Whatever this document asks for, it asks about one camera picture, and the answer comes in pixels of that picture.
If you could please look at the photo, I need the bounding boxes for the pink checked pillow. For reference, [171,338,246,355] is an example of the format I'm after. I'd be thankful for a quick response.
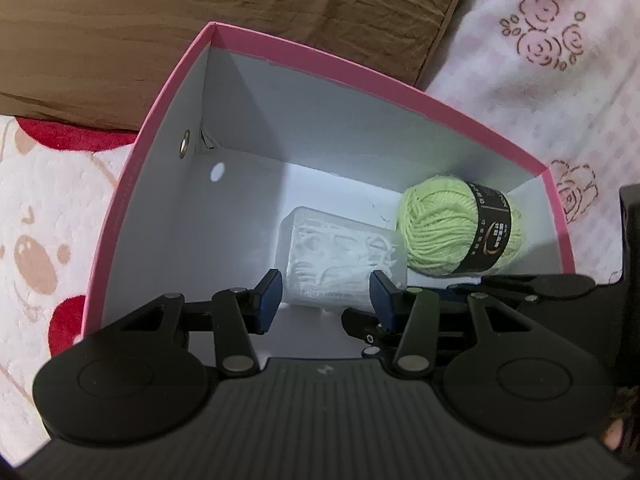
[425,0,640,287]

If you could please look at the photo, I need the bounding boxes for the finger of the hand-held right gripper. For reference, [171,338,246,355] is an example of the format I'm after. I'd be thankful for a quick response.
[447,272,597,306]
[341,309,396,359]

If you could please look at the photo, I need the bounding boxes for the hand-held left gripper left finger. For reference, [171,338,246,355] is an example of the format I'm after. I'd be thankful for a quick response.
[119,268,282,377]

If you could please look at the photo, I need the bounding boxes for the brown pillow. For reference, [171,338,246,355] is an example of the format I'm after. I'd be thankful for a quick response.
[0,0,488,132]

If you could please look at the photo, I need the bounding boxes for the pink cardboard box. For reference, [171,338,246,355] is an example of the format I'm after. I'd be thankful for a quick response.
[82,21,576,357]

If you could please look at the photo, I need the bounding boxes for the green yarn ball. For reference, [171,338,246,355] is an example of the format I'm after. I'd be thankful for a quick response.
[397,172,524,279]

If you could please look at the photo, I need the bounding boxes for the clear floss pick box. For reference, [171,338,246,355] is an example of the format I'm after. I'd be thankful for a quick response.
[274,206,408,309]

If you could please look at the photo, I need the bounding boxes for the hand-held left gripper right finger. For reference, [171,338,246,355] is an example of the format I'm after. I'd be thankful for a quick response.
[368,269,532,377]

